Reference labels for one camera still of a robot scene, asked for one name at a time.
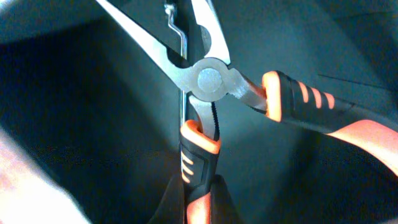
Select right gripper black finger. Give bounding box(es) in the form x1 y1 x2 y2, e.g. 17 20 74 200
148 174 185 224

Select orange black long-nose pliers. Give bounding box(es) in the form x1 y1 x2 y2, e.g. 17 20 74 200
98 0 397 223

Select silver ring wrench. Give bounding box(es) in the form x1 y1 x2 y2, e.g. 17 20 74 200
164 0 187 126

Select black open gift box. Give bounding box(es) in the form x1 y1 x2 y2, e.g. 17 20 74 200
1 1 397 223

